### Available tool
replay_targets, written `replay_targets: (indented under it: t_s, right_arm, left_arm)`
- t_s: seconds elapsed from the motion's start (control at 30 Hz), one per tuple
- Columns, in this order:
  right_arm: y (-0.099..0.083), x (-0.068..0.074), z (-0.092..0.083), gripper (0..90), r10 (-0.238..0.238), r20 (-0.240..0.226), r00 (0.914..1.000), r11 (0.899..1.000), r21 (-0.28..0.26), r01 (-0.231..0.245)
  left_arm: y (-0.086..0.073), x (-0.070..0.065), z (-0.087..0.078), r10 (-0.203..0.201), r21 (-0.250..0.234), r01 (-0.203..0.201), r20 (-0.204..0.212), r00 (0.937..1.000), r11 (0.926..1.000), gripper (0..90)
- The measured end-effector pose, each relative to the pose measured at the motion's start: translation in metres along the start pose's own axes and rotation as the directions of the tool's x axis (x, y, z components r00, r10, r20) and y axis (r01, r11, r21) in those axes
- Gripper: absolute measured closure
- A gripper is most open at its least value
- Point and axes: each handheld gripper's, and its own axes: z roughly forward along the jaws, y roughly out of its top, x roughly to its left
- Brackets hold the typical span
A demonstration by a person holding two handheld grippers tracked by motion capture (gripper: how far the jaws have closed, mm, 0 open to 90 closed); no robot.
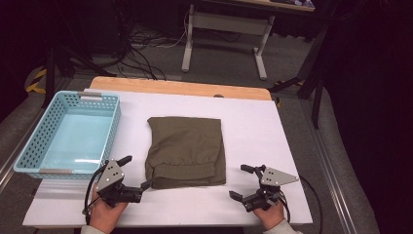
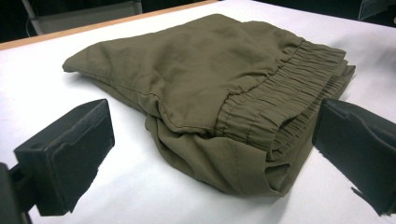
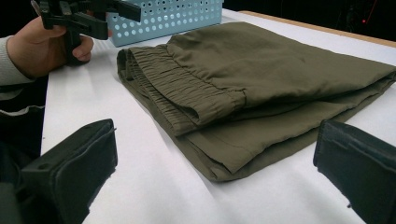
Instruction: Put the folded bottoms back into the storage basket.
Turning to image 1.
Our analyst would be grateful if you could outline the black tripod stand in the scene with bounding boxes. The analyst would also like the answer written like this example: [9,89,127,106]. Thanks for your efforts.
[41,40,117,109]

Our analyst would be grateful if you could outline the black metal stand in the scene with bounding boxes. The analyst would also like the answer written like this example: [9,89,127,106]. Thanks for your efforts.
[268,23,329,130]

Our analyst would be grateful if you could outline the olive green pants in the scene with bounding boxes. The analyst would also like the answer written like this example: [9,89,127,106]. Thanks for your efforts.
[144,116,227,190]

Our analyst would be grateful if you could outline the aluminium floor rail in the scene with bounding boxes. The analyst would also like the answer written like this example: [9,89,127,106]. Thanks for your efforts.
[0,106,45,193]
[297,97,359,234]

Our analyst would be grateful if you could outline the light wooden table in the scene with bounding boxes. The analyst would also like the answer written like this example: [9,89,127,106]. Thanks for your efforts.
[89,76,273,101]

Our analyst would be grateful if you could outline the bundle of black floor cables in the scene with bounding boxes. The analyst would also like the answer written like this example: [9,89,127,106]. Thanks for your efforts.
[115,27,168,81]

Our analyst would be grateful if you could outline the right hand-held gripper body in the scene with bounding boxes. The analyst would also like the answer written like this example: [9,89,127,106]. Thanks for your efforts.
[241,165,300,214]

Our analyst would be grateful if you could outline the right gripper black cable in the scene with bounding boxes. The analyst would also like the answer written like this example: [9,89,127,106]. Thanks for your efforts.
[277,175,324,234]

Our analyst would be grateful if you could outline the person's right hand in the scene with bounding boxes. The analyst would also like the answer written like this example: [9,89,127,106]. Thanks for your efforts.
[252,201,286,231]

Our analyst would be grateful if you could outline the light blue plastic basket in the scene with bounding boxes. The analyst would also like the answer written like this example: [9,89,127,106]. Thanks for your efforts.
[13,90,122,180]

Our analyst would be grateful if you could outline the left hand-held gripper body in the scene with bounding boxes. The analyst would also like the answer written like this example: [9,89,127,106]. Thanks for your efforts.
[95,158,144,209]

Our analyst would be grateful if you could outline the white table board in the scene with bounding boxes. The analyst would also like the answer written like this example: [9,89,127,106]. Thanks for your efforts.
[22,88,315,228]

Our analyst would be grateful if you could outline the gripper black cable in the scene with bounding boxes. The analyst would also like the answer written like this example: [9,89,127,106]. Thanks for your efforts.
[277,175,324,234]
[82,164,108,226]

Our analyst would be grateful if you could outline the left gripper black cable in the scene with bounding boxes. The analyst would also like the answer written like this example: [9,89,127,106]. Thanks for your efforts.
[82,164,108,226]

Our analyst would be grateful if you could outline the white floor cable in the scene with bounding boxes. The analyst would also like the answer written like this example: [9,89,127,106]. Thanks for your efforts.
[155,9,191,50]

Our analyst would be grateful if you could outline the white metal stand frame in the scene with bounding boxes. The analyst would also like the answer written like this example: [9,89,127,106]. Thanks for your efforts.
[180,0,317,81]

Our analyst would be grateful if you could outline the person's left hand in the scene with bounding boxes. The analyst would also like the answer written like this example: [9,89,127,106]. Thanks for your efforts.
[89,183,130,234]

